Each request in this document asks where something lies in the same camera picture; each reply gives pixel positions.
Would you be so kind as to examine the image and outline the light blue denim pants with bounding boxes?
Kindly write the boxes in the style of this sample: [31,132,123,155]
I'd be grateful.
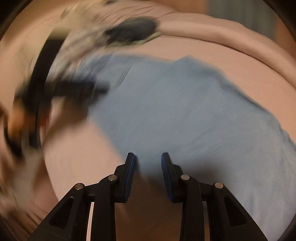
[49,53,296,241]

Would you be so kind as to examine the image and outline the person left hand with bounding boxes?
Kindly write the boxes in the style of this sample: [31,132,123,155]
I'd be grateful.
[1,99,51,170]

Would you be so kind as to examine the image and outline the plaid pillow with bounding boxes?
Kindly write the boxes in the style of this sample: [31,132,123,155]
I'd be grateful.
[46,0,121,77]

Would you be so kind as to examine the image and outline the folded dark denim jeans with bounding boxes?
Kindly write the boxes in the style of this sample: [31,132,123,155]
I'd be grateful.
[104,17,158,45]

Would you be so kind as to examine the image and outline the pink duvet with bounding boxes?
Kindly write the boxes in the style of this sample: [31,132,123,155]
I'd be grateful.
[98,1,295,86]

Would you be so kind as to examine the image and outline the teal curtain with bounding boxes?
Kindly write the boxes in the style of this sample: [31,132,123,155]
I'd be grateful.
[208,0,276,40]

